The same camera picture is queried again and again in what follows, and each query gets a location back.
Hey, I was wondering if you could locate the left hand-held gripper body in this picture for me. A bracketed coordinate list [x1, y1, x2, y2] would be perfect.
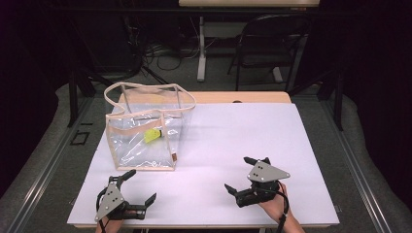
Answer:
[94, 176, 148, 222]

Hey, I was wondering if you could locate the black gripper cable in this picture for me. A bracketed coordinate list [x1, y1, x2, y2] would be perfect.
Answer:
[95, 187, 109, 233]
[275, 188, 291, 233]

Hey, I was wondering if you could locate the white table board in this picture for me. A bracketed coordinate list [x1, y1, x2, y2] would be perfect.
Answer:
[66, 102, 340, 227]

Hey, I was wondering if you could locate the black tripod stand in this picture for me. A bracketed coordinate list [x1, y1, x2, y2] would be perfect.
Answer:
[122, 0, 170, 85]

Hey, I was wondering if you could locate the tangle of floor cables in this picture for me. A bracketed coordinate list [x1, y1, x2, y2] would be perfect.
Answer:
[142, 16, 222, 72]

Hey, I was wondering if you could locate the yellow shuttlecock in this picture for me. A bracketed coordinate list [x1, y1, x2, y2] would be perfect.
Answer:
[143, 127, 163, 145]

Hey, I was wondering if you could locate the black horizontal bar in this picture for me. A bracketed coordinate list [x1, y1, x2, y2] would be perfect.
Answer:
[48, 7, 358, 16]

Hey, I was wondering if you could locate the person's right hand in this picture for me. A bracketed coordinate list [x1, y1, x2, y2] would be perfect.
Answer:
[257, 182, 290, 225]

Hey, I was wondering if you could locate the person's left hand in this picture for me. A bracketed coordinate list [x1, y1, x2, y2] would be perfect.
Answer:
[94, 210, 140, 233]

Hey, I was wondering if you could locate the aluminium frame rail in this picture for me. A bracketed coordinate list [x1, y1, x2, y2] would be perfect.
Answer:
[6, 96, 95, 233]
[319, 96, 393, 233]

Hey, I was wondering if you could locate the wooden table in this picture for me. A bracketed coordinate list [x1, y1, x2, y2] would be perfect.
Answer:
[73, 90, 338, 230]

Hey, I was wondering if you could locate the white desk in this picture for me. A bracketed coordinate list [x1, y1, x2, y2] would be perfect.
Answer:
[178, 0, 320, 83]

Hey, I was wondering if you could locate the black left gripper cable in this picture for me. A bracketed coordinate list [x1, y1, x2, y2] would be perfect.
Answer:
[95, 187, 109, 233]

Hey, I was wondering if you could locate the clear plastic bag beige trim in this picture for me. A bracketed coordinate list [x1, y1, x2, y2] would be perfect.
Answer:
[103, 82, 197, 172]

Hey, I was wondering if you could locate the black folding chair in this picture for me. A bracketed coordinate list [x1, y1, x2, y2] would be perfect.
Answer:
[226, 14, 313, 93]

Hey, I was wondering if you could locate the black metal post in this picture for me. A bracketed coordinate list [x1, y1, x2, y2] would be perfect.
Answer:
[67, 69, 80, 128]
[334, 72, 344, 132]

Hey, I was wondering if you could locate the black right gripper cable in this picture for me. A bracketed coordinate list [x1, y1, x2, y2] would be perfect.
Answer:
[275, 188, 291, 233]

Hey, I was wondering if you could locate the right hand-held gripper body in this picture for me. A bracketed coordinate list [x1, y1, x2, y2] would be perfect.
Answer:
[235, 156, 292, 209]

